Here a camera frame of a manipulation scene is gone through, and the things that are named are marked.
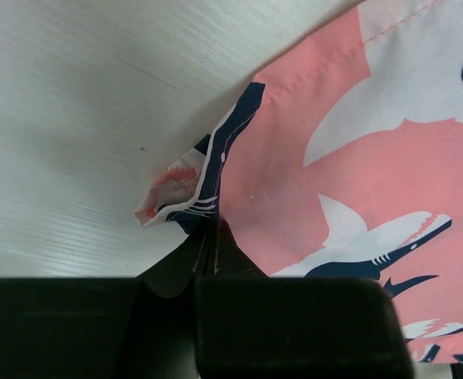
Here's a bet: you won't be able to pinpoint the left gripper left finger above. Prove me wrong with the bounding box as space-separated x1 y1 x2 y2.
113 224 215 378

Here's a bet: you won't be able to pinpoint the pink shark print shorts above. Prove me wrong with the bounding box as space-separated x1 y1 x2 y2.
135 1 463 364

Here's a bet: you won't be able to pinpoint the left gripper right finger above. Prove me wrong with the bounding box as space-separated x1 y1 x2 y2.
193 221 415 378

